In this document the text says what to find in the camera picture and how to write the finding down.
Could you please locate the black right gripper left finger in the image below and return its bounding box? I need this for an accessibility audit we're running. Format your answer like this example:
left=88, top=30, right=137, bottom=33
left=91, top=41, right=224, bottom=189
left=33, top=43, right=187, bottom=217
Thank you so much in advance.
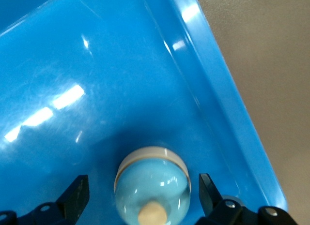
left=0, top=175, right=90, bottom=225

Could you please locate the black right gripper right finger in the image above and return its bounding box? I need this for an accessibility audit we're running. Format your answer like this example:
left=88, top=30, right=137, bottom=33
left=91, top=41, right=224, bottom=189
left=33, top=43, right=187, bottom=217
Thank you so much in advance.
left=195, top=173, right=297, bottom=225

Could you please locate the light blue call bell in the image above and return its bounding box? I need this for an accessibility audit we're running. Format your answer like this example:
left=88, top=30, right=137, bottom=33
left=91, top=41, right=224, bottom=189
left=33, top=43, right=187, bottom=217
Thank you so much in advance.
left=113, top=146, right=192, bottom=225

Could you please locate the blue plastic tray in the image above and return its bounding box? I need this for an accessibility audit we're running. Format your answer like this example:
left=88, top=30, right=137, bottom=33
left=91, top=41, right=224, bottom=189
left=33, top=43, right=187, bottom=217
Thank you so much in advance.
left=0, top=0, right=289, bottom=225

